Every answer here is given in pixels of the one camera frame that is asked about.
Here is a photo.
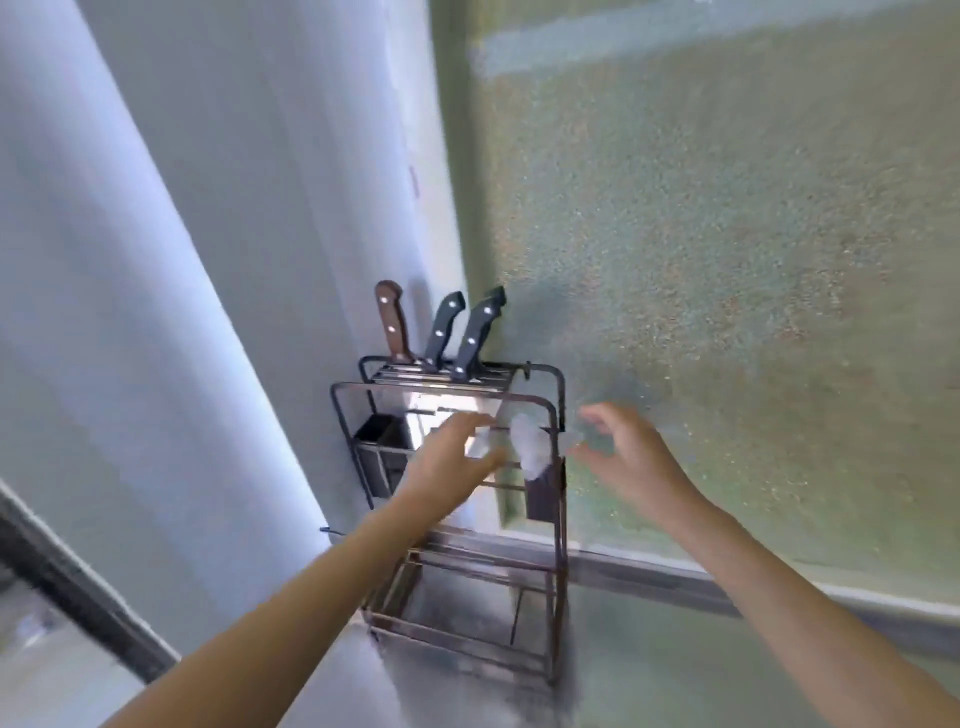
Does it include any black ribbed holder cup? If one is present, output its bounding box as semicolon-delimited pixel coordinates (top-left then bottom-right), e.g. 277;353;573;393
352;412;418;501
523;457;565;525

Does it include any frosted glass window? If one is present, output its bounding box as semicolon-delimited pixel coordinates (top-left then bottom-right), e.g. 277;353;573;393
431;0;960;661

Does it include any person's left hand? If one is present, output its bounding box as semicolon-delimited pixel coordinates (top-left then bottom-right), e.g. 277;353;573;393
393;410;513;528

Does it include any person's right forearm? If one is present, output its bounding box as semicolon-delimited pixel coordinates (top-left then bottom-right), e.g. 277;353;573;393
663;500;960;728

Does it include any brown wooden-handled knife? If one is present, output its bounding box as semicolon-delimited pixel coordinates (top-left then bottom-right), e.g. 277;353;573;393
374;279;418;369

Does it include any black-trimmed frame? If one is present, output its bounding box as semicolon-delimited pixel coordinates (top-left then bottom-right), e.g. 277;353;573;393
0;479;181;728

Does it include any person's right hand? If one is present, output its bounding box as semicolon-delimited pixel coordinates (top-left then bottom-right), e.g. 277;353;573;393
566;402;712;531

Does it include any white crumpled tissue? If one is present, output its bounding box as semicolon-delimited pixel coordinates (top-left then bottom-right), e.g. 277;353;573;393
466;412;555;483

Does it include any person's left forearm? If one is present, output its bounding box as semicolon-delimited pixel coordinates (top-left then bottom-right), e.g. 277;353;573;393
103;506;445;728

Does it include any dark metal knife rack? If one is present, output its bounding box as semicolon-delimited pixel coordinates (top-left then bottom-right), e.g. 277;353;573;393
329;358;569;688

